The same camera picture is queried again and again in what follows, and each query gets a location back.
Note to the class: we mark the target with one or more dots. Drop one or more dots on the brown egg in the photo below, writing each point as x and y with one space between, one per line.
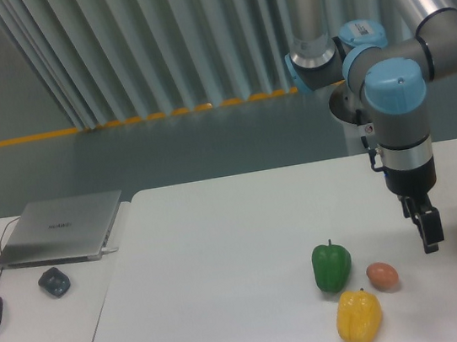
382 275

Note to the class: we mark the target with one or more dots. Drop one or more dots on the grey pleated curtain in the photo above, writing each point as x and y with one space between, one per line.
106 60

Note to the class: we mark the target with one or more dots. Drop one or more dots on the yellow bell pepper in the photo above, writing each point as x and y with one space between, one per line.
359 315

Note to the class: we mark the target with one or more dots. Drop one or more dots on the green bell pepper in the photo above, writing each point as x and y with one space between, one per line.
332 264

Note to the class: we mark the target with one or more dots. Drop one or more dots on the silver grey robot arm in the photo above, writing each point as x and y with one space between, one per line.
385 86

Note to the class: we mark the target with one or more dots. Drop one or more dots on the silver closed laptop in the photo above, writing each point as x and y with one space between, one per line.
66 230

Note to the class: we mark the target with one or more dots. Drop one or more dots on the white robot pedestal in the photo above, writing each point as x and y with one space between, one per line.
358 129

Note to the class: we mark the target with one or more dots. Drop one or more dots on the dark earbuds case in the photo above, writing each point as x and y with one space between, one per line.
54 282

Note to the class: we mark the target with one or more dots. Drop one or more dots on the white usb plug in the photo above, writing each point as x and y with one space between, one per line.
106 250

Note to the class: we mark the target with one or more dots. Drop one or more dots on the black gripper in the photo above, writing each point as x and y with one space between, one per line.
417 182

